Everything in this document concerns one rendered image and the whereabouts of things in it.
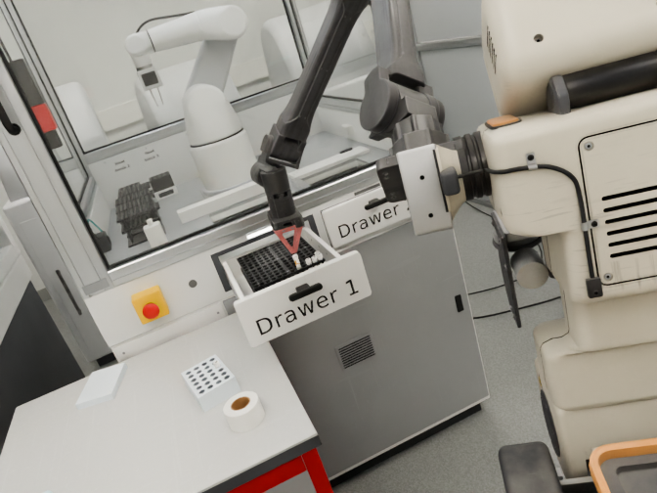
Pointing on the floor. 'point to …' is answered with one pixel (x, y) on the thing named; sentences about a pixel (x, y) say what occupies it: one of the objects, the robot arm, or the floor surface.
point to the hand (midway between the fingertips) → (293, 249)
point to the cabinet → (375, 352)
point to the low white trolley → (168, 429)
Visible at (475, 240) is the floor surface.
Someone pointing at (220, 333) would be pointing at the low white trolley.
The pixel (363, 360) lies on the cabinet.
